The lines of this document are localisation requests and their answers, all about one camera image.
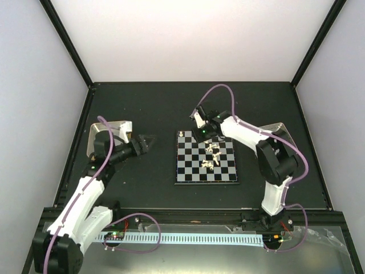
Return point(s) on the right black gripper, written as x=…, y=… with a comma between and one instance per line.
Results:
x=198, y=137

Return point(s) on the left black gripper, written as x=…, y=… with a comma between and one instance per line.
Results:
x=141, y=138

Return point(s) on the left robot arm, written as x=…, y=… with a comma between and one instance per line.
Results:
x=62, y=246

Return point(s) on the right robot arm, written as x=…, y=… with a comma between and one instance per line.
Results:
x=276, y=159

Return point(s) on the pile of white chess pieces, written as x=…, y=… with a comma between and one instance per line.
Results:
x=209, y=154

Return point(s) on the gold metal tray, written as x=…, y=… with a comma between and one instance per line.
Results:
x=99, y=127

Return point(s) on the black and white chessboard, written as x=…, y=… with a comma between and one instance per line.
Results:
x=188, y=170

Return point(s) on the pink metal tray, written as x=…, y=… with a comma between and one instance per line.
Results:
x=281, y=131

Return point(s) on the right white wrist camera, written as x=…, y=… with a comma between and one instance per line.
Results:
x=199, y=116

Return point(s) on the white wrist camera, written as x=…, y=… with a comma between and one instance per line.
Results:
x=125, y=130
x=199, y=116

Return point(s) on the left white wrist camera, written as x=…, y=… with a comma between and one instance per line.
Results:
x=125, y=130

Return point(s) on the light blue cable duct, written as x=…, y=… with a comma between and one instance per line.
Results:
x=181, y=238

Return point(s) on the black aluminium frame rail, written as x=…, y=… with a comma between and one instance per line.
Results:
x=225, y=217

